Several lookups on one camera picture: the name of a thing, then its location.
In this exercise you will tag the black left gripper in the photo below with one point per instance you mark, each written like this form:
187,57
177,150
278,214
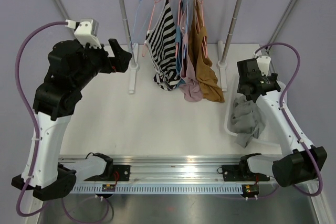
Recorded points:
122,62

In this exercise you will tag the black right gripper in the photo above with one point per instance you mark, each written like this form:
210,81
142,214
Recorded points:
240,83

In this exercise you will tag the black white striped tank top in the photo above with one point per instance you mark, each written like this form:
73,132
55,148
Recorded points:
166,76

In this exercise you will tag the grey tank top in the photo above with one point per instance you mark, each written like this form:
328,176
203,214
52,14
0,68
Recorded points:
247,121

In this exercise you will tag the pink hanger of teal top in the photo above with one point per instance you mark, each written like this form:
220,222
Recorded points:
178,30

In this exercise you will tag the pink mauve tank top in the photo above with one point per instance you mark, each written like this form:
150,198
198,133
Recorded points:
190,86

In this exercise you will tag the light blue wire hanger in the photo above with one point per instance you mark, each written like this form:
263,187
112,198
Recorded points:
138,25

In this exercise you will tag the teal blue tank top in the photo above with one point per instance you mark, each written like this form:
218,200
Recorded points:
179,59

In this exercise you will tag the pink hanger of striped top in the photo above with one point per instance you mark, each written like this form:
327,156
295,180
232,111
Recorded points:
152,19

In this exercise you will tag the blue hanger of pink top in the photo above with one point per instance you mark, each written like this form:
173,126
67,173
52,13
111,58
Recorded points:
184,29

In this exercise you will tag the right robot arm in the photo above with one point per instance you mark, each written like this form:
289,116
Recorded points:
300,161

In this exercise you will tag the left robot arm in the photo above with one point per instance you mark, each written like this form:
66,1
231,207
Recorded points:
71,67

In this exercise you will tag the mustard brown tank top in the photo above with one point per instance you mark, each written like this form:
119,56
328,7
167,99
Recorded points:
205,76

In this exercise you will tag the pink hanger of brown top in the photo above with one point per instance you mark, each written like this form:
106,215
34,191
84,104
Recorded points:
204,40

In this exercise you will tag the white plastic basket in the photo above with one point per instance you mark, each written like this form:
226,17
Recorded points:
268,136

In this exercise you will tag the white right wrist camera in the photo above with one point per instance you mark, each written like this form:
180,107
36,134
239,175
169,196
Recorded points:
263,63

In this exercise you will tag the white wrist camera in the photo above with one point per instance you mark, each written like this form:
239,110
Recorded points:
263,63
85,31

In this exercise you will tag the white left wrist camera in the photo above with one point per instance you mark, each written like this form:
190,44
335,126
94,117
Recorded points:
85,31

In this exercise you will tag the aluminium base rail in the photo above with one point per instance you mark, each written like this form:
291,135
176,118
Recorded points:
169,175

